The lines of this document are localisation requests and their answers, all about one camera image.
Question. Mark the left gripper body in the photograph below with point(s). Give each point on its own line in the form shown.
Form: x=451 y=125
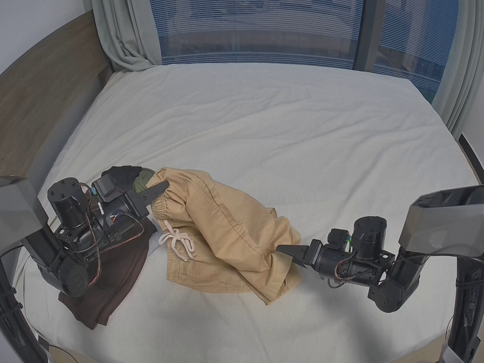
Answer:
x=126 y=206

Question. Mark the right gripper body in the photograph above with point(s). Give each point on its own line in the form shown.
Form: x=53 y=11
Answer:
x=324 y=259

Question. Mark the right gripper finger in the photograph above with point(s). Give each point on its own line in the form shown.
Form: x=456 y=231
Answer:
x=301 y=264
x=297 y=251

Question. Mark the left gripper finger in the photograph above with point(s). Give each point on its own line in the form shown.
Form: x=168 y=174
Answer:
x=154 y=192

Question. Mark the tan shorts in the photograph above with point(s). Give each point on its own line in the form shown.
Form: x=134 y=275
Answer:
x=227 y=233

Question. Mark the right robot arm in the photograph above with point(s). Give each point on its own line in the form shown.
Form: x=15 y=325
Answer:
x=435 y=221

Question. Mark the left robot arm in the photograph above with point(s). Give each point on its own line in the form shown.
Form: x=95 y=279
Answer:
x=22 y=210

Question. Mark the bed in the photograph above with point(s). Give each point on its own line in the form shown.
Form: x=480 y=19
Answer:
x=264 y=127

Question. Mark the green garment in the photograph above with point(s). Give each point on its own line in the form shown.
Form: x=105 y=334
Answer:
x=141 y=182

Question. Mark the dark grey garment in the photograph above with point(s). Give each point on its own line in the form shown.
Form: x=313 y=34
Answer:
x=121 y=178

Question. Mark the brown garment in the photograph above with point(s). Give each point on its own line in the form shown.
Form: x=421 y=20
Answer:
x=113 y=278

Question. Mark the pale green curtain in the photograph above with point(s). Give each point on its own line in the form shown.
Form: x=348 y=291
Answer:
x=467 y=70
x=117 y=21

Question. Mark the window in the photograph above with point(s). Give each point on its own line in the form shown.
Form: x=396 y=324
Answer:
x=264 y=21

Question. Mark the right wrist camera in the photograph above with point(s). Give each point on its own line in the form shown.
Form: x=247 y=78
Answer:
x=337 y=238

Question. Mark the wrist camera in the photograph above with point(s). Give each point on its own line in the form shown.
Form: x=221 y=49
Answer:
x=106 y=187
x=337 y=238

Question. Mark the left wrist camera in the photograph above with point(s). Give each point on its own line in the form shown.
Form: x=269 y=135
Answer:
x=106 y=187

